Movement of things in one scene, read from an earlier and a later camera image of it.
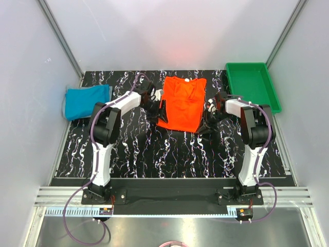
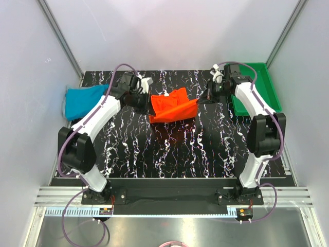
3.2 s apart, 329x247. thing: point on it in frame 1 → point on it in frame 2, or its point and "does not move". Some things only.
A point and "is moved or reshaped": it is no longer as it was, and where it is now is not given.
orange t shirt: x=185 y=100 is moved or reshaped
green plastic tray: x=253 y=82 does not move
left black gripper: x=160 y=113 → x=147 y=108
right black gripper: x=204 y=127 → x=211 y=98
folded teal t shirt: x=78 y=103 does not move
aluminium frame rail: x=58 y=196 does not move
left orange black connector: x=105 y=211 does not move
